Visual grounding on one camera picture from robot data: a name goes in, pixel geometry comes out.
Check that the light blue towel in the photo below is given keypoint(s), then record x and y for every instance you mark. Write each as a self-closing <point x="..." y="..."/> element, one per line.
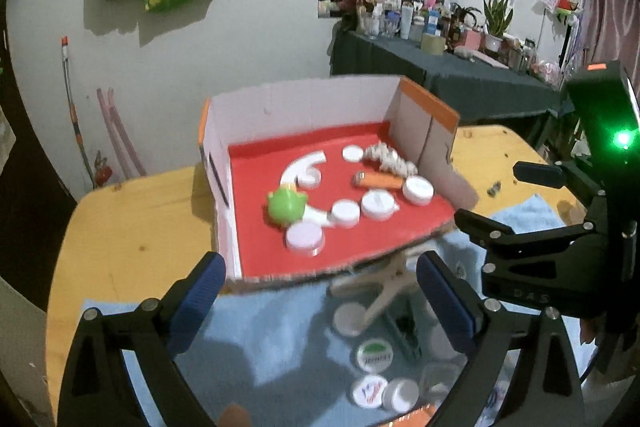
<point x="280" y="357"/>

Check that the grey stone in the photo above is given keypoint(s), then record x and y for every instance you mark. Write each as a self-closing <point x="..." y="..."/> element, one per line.
<point x="462" y="53"/>

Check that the pink box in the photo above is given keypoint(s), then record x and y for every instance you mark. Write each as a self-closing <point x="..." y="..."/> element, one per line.
<point x="471" y="40"/>

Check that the green toy duck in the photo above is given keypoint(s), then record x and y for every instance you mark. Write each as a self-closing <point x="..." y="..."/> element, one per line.
<point x="286" y="204"/>

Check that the heap of white bottle lids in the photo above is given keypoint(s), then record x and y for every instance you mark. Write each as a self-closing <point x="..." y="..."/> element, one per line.
<point x="350" y="319"/>

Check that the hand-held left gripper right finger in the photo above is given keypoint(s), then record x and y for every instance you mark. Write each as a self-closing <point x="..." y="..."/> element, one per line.
<point x="447" y="302"/>

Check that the snake plant in white pot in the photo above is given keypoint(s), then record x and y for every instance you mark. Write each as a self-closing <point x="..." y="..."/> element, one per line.
<point x="496" y="19"/>

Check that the watermelon plush toy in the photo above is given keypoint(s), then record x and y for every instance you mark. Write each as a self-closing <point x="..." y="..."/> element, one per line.
<point x="565" y="4"/>

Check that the row of cosmetic bottles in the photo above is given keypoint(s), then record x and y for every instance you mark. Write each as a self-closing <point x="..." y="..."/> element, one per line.
<point x="415" y="22"/>

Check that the beige knitted toy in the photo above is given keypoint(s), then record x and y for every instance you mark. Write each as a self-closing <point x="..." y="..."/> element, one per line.
<point x="387" y="157"/>

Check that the orange cardboard box red inside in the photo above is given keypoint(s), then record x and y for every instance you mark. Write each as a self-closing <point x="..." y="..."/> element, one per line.
<point x="240" y="227"/>

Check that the pink plastic frame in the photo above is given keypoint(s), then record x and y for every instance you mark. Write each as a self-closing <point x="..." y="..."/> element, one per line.
<point x="120" y="132"/>

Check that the pink curtain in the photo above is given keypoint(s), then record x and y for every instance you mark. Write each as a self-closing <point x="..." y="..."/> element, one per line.
<point x="612" y="7"/>

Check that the metal pot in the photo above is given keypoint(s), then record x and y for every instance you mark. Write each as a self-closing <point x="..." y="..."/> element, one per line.
<point x="520" y="54"/>

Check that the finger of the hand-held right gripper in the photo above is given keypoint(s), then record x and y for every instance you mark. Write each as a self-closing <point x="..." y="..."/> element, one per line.
<point x="540" y="174"/>
<point x="525" y="242"/>

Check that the orange packet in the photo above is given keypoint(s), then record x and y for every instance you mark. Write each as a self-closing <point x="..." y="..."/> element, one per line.
<point x="415" y="417"/>
<point x="380" y="181"/>

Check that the large white cap clear rim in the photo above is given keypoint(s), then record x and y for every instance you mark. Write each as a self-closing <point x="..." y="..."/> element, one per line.
<point x="305" y="238"/>

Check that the pink mesh bag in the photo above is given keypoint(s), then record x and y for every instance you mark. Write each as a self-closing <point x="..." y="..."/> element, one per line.
<point x="545" y="72"/>

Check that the large beige clothes peg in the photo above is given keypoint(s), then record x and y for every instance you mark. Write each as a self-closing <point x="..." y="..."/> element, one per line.
<point x="385" y="287"/>

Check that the side table with dark cloth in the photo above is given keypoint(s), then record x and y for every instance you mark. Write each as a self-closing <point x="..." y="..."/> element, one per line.
<point x="450" y="82"/>

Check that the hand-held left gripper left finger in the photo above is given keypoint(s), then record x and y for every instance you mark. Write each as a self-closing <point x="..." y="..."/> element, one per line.
<point x="197" y="302"/>

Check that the white plastic cap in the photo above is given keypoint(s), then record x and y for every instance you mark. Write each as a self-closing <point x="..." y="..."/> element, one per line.
<point x="378" y="204"/>
<point x="345" y="213"/>
<point x="417" y="190"/>
<point x="307" y="177"/>

